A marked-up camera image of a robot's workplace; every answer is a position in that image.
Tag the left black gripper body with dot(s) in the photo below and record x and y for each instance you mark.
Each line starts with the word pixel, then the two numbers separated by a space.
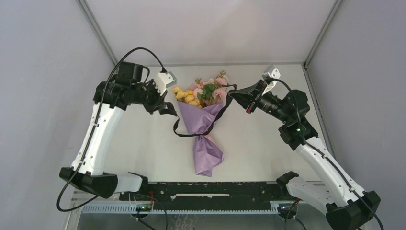
pixel 148 96

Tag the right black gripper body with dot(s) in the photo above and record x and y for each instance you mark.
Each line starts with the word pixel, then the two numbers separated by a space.
pixel 265 101

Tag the fake flower bouquet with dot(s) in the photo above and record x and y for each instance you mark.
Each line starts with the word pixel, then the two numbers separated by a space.
pixel 202 94

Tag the purple pink wrapping paper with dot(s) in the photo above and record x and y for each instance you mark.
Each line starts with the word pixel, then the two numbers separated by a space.
pixel 206 153

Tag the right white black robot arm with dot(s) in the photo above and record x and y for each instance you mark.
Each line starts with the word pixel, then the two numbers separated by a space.
pixel 345 204

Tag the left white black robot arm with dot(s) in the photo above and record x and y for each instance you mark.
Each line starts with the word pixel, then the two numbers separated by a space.
pixel 86 172

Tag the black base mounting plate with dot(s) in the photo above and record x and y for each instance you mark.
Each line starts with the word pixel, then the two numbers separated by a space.
pixel 199 195

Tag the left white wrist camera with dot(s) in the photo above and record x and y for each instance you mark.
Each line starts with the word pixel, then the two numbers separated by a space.
pixel 163 81

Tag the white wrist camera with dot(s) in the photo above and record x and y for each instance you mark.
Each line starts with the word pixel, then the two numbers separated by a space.
pixel 269 75
pixel 163 81

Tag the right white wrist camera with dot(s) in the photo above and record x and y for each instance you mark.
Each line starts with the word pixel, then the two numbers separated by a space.
pixel 269 75

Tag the white slotted cable duct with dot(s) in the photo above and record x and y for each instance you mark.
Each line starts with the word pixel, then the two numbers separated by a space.
pixel 270 208

